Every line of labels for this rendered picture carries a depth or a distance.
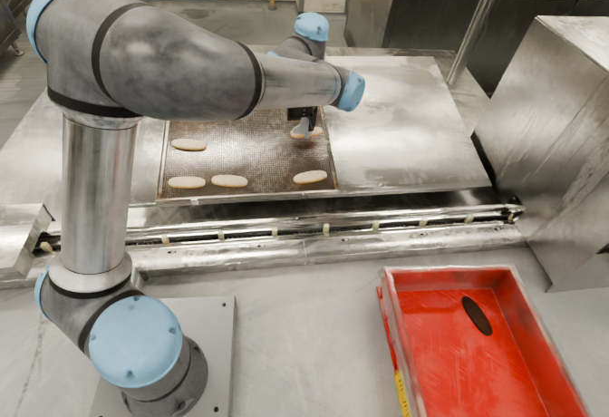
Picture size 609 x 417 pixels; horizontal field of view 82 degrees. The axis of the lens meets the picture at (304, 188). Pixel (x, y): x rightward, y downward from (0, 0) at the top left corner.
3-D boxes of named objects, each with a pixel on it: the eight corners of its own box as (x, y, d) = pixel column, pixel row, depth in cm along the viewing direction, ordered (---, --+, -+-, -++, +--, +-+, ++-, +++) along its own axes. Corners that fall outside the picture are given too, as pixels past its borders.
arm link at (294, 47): (295, 74, 67) (327, 46, 72) (250, 55, 71) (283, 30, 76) (297, 106, 73) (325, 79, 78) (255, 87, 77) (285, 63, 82)
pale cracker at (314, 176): (294, 186, 100) (295, 183, 99) (292, 175, 102) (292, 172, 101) (328, 179, 102) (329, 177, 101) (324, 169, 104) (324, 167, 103)
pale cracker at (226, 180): (210, 186, 98) (209, 183, 97) (212, 174, 100) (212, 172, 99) (246, 188, 98) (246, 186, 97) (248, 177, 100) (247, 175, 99)
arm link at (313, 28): (285, 21, 74) (308, 4, 78) (283, 64, 83) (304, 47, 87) (315, 37, 72) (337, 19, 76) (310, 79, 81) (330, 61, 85)
